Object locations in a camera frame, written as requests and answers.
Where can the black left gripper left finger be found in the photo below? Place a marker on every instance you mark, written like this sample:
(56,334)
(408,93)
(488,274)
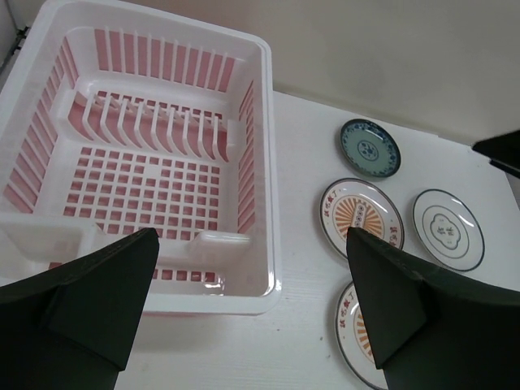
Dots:
(73,327)

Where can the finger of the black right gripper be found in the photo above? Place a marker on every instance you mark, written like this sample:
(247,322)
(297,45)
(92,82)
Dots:
(503,152)

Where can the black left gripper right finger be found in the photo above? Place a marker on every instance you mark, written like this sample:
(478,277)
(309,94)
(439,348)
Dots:
(431,328)

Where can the blue floral plate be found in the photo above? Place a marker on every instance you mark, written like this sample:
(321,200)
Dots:
(369,148)

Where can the orange sunburst plate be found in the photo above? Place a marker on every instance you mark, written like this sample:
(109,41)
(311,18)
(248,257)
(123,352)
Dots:
(353,341)
(354,203)

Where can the white pink dish rack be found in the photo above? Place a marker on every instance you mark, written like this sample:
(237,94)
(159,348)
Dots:
(118,117)

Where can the white plate grey rim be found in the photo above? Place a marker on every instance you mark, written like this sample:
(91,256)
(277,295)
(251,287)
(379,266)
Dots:
(448,230)

